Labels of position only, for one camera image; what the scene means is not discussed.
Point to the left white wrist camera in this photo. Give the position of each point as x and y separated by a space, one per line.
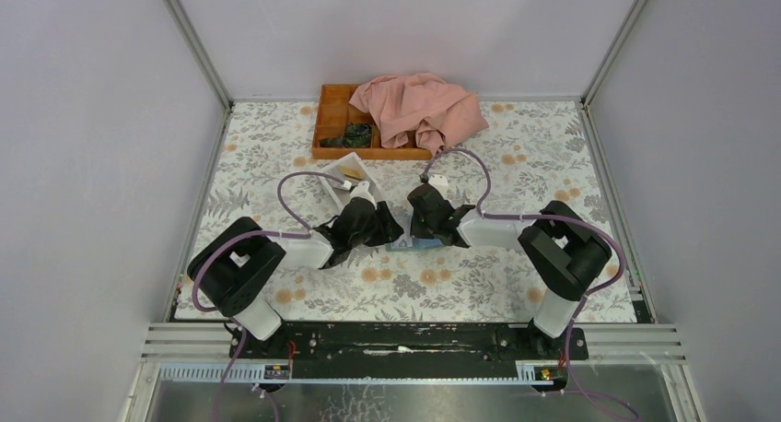
349 191

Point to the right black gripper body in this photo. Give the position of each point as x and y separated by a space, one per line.
422 228

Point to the green card holder wallet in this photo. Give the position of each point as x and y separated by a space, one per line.
408 243

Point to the dark green crumpled item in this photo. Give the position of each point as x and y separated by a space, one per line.
356 135

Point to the white plastic card box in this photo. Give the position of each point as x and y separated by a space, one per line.
353 161

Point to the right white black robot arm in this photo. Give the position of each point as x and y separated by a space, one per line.
567 252

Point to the white slotted cable duct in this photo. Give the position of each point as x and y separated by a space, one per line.
277 374

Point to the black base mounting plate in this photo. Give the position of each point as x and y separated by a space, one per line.
395 347

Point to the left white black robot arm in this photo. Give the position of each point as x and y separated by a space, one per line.
230 272

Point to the wooden compartment tray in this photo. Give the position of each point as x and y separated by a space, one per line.
334 115

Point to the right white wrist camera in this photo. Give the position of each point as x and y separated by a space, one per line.
437 181

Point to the pink cloth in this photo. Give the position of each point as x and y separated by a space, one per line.
421 108

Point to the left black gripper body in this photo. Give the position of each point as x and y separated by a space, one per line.
378 230

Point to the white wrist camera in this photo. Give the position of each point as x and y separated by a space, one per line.
349 191
437 181

